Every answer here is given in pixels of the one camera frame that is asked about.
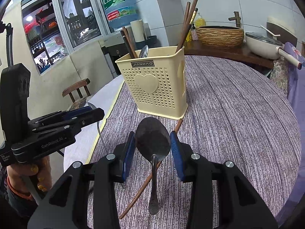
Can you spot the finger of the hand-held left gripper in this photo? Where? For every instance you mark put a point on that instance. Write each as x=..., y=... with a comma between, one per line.
x=91, y=118
x=78, y=112

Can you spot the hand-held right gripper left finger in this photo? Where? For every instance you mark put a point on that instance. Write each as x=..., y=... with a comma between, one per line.
x=127, y=158

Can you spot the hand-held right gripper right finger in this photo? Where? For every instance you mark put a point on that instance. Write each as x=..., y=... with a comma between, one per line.
x=177, y=158

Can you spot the small steel spoon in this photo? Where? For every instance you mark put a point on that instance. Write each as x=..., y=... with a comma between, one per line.
x=101, y=136

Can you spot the large steel spoon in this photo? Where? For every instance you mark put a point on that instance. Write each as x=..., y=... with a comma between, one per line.
x=152, y=138

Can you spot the cream plastic utensil holder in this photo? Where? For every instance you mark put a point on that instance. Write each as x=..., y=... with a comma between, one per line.
x=152, y=95

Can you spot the brown wooden chopstick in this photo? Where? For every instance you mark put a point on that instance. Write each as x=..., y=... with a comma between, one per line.
x=184, y=26
x=133, y=200
x=189, y=20
x=130, y=45

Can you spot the person's left forearm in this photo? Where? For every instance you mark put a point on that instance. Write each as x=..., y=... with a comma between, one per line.
x=13, y=205

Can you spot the person's left hand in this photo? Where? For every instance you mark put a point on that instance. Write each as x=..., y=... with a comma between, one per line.
x=28, y=174

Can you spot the cat print cushion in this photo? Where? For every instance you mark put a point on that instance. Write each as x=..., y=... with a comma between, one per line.
x=79, y=103

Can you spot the wooden chair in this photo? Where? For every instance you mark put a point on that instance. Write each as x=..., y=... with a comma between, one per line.
x=76, y=87

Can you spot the pale lilac table cover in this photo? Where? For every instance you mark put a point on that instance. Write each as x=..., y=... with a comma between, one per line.
x=104, y=95

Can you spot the purple striped tablecloth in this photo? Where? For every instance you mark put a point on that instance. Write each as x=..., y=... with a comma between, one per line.
x=226, y=124

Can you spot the grey water dispenser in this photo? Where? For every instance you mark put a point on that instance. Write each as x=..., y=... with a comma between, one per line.
x=110, y=50

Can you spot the black chopstick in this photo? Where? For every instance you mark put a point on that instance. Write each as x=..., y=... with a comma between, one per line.
x=126, y=44

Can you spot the window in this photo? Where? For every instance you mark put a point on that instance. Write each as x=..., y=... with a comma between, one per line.
x=66, y=23

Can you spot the blue water bottle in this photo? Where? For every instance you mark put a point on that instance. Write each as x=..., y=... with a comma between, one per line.
x=119, y=7

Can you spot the dark wooden side table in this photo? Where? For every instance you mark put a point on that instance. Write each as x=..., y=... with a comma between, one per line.
x=226, y=52

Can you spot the woven pattern wash basin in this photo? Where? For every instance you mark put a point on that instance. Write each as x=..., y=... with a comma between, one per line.
x=219, y=38

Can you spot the brown patterned cloth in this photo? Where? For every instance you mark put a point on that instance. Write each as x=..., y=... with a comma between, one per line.
x=278, y=76

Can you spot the dark chopstick patterned tip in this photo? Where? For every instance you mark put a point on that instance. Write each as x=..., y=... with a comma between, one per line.
x=191, y=23

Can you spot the yellow dish soap bottle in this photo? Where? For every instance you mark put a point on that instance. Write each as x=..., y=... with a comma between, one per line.
x=200, y=21

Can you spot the cream pot with glass lid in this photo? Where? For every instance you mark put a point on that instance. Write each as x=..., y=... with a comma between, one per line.
x=259, y=46

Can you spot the bronze faucet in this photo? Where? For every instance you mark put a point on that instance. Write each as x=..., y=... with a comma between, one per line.
x=236, y=19

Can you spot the white ladle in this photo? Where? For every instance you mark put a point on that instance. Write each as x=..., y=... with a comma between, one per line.
x=270, y=31

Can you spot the cream brown rice cooker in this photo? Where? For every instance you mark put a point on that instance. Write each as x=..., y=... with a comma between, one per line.
x=283, y=27

